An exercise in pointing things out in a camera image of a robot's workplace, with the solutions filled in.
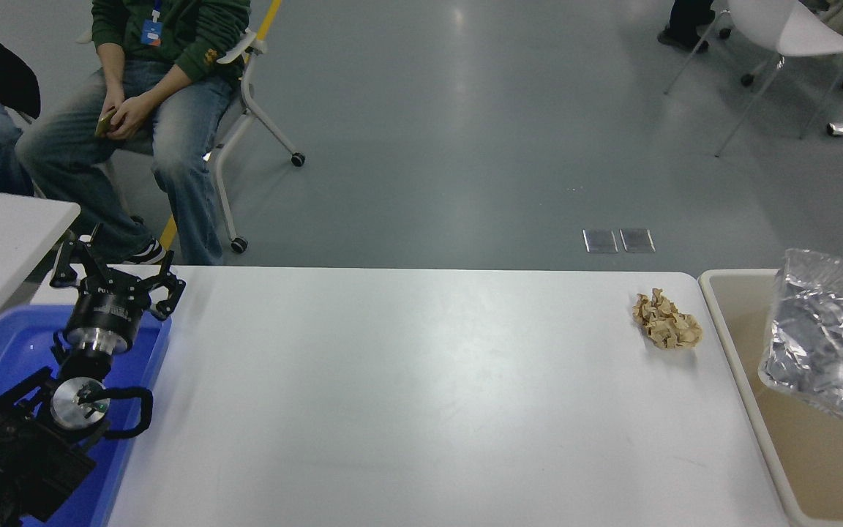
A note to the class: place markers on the person in black trousers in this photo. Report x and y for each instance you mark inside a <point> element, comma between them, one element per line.
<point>685,29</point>

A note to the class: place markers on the seated person's right forearm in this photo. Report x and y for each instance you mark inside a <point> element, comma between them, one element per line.
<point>110,69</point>

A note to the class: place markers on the seated person's right hand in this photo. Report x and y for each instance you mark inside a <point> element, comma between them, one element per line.
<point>110,102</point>

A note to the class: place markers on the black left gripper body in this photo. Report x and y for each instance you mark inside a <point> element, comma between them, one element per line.
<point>105,312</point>

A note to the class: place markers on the foil tray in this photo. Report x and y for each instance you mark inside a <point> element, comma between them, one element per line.
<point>817,329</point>

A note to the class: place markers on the seated person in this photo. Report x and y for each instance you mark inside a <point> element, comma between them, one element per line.
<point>195,29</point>

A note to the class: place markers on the silver floor outlet plate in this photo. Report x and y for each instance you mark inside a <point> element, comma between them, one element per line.
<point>637,241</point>
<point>601,241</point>

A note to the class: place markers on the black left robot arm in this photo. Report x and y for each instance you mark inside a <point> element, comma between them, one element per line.
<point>19,454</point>

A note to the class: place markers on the large pale plastic bin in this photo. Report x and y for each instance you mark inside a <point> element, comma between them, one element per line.
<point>817,468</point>

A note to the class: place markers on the blue plastic tray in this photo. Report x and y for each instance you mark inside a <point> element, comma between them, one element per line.
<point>12,351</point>

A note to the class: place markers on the grey wheeled office chair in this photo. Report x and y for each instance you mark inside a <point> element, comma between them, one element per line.
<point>246,80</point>

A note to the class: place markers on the tan paper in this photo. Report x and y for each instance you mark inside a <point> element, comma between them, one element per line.
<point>667,326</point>

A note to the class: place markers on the white shell chair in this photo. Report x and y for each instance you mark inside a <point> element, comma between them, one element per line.
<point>787,25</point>

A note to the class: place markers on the seated person's left hand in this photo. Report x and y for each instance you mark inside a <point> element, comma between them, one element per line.
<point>132,117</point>

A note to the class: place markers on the seated person's left forearm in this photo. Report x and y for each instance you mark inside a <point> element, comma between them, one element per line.
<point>169,80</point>

